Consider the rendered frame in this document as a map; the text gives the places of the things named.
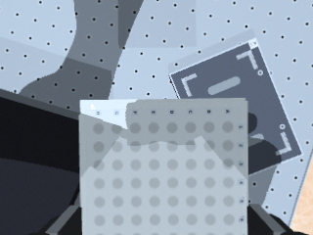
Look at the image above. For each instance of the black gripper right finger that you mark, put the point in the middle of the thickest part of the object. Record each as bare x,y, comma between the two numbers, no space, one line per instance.
260,222

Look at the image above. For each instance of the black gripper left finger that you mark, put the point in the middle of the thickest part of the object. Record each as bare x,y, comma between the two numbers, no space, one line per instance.
69,223

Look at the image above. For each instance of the white multiwell plate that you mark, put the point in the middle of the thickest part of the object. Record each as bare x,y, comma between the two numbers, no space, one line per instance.
163,166

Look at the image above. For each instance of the grey perforated base plate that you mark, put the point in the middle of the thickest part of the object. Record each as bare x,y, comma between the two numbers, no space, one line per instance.
62,51

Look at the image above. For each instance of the white lab instrument with lid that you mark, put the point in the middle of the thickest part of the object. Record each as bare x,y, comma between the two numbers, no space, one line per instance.
39,163

